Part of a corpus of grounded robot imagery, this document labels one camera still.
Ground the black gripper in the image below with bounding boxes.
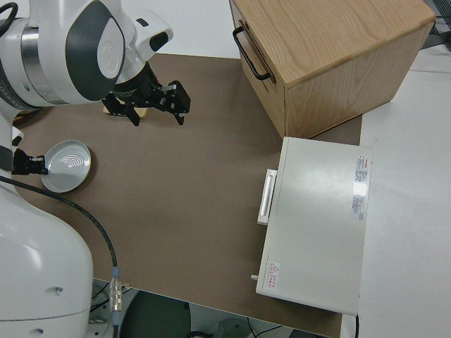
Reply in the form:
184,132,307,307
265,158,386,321
11,149,49,176
101,65,192,127

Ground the gray round plate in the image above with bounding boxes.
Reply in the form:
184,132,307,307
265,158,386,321
41,139,93,194

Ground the small light wooden block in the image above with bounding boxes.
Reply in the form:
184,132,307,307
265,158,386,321
102,104,149,119

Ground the brown wooden object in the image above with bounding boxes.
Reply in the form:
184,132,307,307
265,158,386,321
12,109,38,126

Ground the brown table mat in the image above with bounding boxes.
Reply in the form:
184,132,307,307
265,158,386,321
12,52,364,338

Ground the wooden drawer cabinet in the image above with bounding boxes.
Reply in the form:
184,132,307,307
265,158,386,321
228,0,436,139

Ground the black round stool seat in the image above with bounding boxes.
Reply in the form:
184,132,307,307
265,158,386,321
118,291,192,338

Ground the white toaster oven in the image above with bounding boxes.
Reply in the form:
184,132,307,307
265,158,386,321
255,136,374,315

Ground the black cable with metal connector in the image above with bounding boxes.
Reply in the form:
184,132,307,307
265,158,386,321
0,175,125,338

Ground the black metal drawer handle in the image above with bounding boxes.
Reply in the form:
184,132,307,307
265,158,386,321
232,27,272,82

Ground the white oven door handle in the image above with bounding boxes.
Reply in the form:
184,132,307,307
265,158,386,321
257,169,278,226

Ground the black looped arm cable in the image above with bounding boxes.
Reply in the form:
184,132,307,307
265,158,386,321
0,1,19,28

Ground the thin black floor cable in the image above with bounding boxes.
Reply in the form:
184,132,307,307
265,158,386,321
245,316,285,338

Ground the dark wire rack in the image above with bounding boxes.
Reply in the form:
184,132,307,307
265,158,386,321
427,13,451,51

